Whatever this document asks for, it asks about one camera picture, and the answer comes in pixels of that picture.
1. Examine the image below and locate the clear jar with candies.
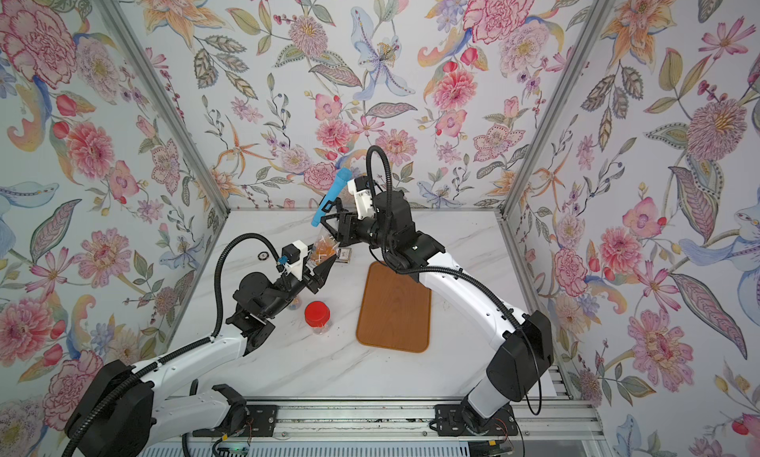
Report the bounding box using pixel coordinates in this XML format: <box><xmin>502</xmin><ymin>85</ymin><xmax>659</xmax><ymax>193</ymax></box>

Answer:
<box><xmin>310</xmin><ymin>235</ymin><xmax>352</xmax><ymax>265</ymax></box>

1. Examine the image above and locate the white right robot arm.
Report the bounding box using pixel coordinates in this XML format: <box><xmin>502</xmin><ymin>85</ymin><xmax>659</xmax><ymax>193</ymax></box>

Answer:
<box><xmin>313</xmin><ymin>190</ymin><xmax>553</xmax><ymax>433</ymax></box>

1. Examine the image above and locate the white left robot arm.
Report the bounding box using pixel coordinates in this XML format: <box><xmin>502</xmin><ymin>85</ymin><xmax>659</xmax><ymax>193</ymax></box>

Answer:
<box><xmin>63</xmin><ymin>306</ymin><xmax>274</xmax><ymax>456</ymax></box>

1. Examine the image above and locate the small clear jar of candies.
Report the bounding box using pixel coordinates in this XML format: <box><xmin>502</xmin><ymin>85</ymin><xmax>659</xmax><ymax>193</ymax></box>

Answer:
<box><xmin>288</xmin><ymin>298</ymin><xmax>302</xmax><ymax>311</ymax></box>

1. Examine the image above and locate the red lidded plastic jar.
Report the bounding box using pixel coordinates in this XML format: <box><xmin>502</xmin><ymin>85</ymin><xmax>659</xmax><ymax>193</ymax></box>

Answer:
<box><xmin>304</xmin><ymin>301</ymin><xmax>332</xmax><ymax>334</ymax></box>

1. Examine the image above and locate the blue microphone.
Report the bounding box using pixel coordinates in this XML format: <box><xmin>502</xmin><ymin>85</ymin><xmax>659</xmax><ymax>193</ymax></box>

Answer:
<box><xmin>311</xmin><ymin>168</ymin><xmax>352</xmax><ymax>228</ymax></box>

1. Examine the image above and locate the brown wooden tray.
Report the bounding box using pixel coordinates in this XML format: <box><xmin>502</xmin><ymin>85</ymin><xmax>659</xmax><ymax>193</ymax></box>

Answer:
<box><xmin>355</xmin><ymin>262</ymin><xmax>433</xmax><ymax>353</ymax></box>

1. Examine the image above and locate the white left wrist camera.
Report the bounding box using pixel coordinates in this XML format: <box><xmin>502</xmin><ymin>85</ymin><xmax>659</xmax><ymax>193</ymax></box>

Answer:
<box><xmin>277</xmin><ymin>241</ymin><xmax>309</xmax><ymax>281</ymax></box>

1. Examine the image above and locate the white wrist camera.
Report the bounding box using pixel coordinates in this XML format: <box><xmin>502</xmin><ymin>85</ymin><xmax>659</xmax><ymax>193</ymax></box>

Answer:
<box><xmin>277</xmin><ymin>241</ymin><xmax>309</xmax><ymax>281</ymax></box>
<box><xmin>348</xmin><ymin>176</ymin><xmax>375</xmax><ymax>220</ymax></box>

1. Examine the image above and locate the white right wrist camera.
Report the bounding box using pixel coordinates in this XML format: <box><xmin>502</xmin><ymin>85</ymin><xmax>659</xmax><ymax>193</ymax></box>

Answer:
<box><xmin>348</xmin><ymin>176</ymin><xmax>375</xmax><ymax>220</ymax></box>

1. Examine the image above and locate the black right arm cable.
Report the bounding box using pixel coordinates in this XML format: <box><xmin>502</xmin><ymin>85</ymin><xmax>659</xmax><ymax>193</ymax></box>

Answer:
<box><xmin>364</xmin><ymin>144</ymin><xmax>542</xmax><ymax>417</ymax></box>

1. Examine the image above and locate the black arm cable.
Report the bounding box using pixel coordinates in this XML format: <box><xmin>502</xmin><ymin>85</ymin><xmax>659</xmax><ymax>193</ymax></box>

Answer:
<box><xmin>364</xmin><ymin>144</ymin><xmax>542</xmax><ymax>417</ymax></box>
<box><xmin>58</xmin><ymin>232</ymin><xmax>283</xmax><ymax>457</ymax></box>

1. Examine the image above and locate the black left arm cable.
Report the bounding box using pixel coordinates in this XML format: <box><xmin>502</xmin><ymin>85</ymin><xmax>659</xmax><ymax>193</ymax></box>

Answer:
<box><xmin>58</xmin><ymin>232</ymin><xmax>283</xmax><ymax>457</ymax></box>

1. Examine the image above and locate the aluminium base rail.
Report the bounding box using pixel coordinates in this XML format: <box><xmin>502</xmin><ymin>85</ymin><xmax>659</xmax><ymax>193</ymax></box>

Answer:
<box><xmin>145</xmin><ymin>398</ymin><xmax>612</xmax><ymax>456</ymax></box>

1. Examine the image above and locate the aluminium frame post right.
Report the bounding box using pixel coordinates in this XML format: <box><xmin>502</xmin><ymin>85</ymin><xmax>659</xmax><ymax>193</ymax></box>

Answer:
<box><xmin>500</xmin><ymin>0</ymin><xmax>631</xmax><ymax>218</ymax></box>

